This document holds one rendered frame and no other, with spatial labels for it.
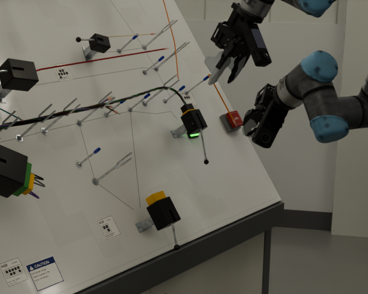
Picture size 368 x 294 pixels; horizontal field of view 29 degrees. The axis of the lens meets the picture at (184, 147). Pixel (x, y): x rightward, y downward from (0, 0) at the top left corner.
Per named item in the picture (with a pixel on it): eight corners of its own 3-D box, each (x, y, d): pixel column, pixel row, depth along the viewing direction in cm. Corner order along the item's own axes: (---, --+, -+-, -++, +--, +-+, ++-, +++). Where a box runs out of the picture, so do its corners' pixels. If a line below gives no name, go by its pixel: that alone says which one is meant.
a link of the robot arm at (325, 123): (370, 128, 155) (353, 83, 158) (329, 132, 150) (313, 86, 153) (349, 142, 161) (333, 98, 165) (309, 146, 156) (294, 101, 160)
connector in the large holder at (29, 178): (14, 170, 142) (25, 160, 140) (27, 175, 144) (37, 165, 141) (10, 194, 139) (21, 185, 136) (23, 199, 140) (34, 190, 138)
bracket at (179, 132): (173, 138, 196) (186, 129, 193) (170, 130, 197) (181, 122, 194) (184, 136, 200) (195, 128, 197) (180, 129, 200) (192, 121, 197)
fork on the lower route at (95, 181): (97, 186, 168) (134, 160, 160) (92, 184, 167) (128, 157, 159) (98, 179, 170) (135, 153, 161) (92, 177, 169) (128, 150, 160)
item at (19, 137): (24, 141, 160) (59, 110, 151) (18, 142, 158) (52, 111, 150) (20, 133, 160) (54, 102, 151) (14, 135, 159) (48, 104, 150)
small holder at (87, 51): (64, 41, 184) (79, 26, 180) (92, 49, 191) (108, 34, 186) (67, 56, 183) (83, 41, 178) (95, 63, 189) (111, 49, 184)
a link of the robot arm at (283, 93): (309, 105, 163) (279, 89, 161) (298, 114, 167) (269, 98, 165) (315, 80, 167) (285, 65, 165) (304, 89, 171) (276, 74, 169)
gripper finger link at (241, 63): (224, 69, 194) (231, 42, 188) (239, 81, 192) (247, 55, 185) (215, 73, 193) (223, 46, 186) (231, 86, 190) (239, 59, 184)
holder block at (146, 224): (153, 262, 169) (181, 247, 163) (131, 217, 171) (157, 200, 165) (166, 257, 173) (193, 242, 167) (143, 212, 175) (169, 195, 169)
